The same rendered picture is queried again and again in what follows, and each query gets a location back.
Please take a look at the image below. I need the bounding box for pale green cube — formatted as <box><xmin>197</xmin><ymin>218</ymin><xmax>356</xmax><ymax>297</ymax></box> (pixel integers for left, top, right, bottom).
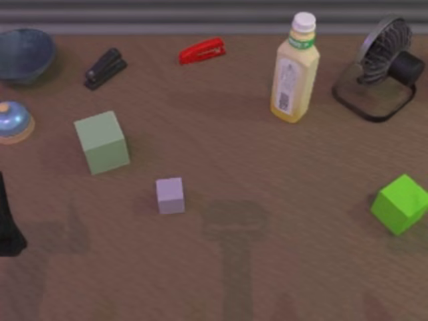
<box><xmin>73</xmin><ymin>110</ymin><xmax>131</xmax><ymax>176</ymax></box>

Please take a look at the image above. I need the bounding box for small lavender cube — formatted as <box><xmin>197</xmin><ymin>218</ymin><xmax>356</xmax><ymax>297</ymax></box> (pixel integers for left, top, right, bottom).
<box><xmin>155</xmin><ymin>177</ymin><xmax>185</xmax><ymax>215</ymax></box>

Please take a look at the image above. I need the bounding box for bright green cube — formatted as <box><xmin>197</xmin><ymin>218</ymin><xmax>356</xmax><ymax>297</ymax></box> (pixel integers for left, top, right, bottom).
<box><xmin>370</xmin><ymin>173</ymin><xmax>428</xmax><ymax>236</ymax></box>

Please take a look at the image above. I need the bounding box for blue service bell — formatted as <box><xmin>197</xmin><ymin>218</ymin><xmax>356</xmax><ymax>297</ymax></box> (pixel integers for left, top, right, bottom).
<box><xmin>0</xmin><ymin>101</ymin><xmax>35</xmax><ymax>145</ymax></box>

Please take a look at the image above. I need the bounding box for dark blue bowl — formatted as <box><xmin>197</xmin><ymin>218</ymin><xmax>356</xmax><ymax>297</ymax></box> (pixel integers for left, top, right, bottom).
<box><xmin>0</xmin><ymin>28</ymin><xmax>57</xmax><ymax>85</ymax></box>

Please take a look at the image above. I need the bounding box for black stapler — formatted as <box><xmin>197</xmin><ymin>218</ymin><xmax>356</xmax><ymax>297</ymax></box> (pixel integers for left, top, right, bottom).
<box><xmin>83</xmin><ymin>47</ymin><xmax>128</xmax><ymax>92</ymax></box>

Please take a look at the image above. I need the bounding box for red stapler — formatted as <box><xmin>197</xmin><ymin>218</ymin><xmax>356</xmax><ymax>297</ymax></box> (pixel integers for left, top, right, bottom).
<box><xmin>178</xmin><ymin>37</ymin><xmax>227</xmax><ymax>66</ymax></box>

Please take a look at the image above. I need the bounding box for yellow drink bottle white cap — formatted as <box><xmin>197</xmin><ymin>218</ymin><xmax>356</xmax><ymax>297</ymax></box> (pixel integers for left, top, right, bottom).
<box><xmin>270</xmin><ymin>12</ymin><xmax>320</xmax><ymax>124</ymax></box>

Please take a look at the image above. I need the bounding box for black desk fan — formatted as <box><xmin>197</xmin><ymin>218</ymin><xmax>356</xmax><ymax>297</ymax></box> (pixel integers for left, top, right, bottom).
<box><xmin>331</xmin><ymin>14</ymin><xmax>425</xmax><ymax>123</ymax></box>

